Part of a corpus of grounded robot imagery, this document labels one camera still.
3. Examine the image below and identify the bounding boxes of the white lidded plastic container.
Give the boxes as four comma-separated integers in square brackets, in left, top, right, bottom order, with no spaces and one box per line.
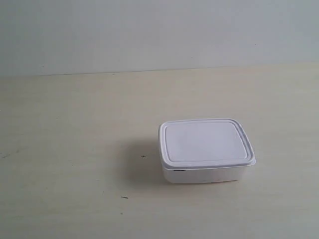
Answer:
[158,119,256,184]

